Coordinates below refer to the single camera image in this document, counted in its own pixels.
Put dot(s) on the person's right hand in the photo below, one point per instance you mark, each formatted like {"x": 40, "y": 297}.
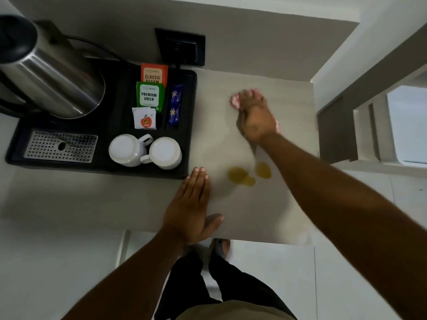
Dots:
{"x": 257, "y": 123}

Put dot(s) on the person's left hand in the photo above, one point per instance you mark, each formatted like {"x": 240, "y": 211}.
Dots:
{"x": 188, "y": 213}

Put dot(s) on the person's right fingers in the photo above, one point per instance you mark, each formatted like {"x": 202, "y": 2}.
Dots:
{"x": 250, "y": 98}

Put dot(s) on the person's left thumb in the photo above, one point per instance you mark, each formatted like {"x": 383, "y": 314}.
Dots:
{"x": 215, "y": 223}

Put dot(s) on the pink cleaning cloth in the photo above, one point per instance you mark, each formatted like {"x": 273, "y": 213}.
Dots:
{"x": 234, "y": 101}

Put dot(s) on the person's right forearm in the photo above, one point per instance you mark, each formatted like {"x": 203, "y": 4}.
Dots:
{"x": 350, "y": 216}

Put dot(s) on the person's left forearm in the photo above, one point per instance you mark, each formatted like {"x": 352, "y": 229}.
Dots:
{"x": 133, "y": 279}

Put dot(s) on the person's foot in sandal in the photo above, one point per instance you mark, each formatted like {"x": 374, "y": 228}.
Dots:
{"x": 220, "y": 247}

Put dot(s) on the large yellow liquid spill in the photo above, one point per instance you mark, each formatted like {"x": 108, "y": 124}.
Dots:
{"x": 240, "y": 176}

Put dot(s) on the person's black trousers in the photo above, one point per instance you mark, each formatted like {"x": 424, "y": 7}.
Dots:
{"x": 200, "y": 286}

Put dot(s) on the small yellow liquid spill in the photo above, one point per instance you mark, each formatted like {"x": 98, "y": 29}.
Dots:
{"x": 263, "y": 170}

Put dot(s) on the blue sachet with star print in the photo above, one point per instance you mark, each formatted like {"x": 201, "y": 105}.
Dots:
{"x": 175, "y": 94}
{"x": 173, "y": 114}

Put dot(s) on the white ceramic cup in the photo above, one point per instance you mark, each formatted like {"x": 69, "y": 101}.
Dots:
{"x": 125, "y": 150}
{"x": 165, "y": 153}

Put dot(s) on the person's beige shirt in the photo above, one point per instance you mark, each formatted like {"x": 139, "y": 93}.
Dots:
{"x": 233, "y": 311}

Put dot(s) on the orange tea bag packet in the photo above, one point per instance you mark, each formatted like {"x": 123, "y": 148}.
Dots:
{"x": 154, "y": 73}

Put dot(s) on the green tea bag packet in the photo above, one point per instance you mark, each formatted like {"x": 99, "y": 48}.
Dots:
{"x": 150, "y": 95}

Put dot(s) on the white sachet with apple print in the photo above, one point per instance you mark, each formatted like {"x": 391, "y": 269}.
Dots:
{"x": 144, "y": 118}

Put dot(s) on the black plastic tray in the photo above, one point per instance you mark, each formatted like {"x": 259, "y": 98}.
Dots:
{"x": 113, "y": 123}

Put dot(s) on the perforated metal drip grate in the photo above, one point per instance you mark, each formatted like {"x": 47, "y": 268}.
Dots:
{"x": 60, "y": 146}

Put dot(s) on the stainless steel electric kettle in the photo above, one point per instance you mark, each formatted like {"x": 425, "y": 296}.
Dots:
{"x": 53, "y": 73}

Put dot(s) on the black wall socket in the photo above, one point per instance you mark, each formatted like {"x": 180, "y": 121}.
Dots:
{"x": 180, "y": 47}

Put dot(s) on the window with white frame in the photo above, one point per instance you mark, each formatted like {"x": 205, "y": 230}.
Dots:
{"x": 405, "y": 124}

